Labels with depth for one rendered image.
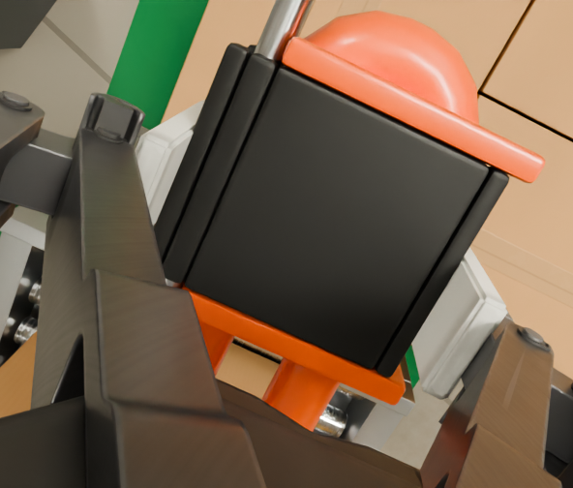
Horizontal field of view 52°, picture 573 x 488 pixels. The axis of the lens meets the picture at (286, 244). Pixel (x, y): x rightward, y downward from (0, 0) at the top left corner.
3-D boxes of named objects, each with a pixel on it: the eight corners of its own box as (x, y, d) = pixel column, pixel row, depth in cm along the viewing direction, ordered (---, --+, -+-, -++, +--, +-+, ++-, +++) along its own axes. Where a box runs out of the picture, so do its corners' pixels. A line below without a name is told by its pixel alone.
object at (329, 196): (380, 334, 22) (396, 410, 18) (203, 254, 22) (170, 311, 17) (497, 134, 20) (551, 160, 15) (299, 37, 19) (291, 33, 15)
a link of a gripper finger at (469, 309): (484, 296, 14) (511, 310, 14) (437, 212, 20) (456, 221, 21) (419, 392, 15) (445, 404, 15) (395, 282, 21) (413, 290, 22)
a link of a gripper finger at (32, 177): (82, 243, 12) (-53, 181, 12) (150, 183, 17) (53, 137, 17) (105, 180, 12) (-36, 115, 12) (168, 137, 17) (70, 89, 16)
